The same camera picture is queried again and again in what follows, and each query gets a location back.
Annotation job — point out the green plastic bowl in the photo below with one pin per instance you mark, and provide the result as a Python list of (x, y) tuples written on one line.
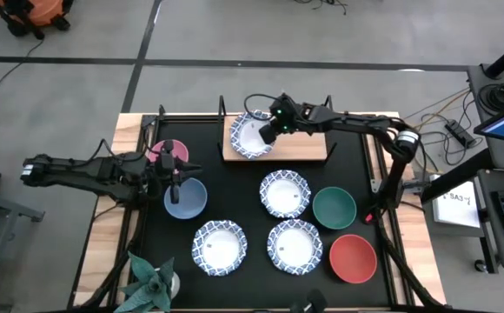
[(334, 208)]

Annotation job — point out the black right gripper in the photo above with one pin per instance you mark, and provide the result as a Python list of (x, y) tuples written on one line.
[(287, 115)]

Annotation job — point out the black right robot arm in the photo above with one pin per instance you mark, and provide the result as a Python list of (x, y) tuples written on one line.
[(365, 124)]

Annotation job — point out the white paper sign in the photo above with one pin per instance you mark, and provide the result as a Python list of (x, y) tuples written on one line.
[(456, 211)]

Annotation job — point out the black aluminium table frame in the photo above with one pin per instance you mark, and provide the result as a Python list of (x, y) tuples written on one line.
[(150, 121)]

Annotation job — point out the black power strip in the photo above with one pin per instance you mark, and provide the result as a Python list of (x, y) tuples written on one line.
[(459, 132)]

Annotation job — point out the orange shop vacuum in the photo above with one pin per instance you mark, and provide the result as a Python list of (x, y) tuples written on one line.
[(39, 11)]

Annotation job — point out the green potted plant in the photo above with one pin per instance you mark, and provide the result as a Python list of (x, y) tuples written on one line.
[(150, 287)]

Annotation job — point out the red plastic bowl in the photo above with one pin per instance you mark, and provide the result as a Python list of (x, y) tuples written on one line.
[(353, 259)]

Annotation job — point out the pink plastic bowl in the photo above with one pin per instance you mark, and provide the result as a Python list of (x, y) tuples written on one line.
[(181, 150)]

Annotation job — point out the gray metal cart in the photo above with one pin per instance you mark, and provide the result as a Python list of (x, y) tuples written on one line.
[(0, 208)]

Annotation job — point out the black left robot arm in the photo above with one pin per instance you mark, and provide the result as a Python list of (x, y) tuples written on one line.
[(82, 171)]

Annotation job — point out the black table mat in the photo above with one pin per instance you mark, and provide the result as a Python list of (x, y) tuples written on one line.
[(243, 195)]

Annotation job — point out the blue patterned paper bowl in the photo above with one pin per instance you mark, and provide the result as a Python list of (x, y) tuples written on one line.
[(294, 247), (219, 248), (285, 194), (245, 139)]

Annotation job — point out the blue plastic bowl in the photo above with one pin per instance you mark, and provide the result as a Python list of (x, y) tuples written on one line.
[(193, 200)]

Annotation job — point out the wooden shelf with black frame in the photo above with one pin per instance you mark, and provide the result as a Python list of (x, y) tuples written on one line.
[(304, 148)]

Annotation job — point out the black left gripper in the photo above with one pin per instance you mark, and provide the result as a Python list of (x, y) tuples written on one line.
[(167, 165)]

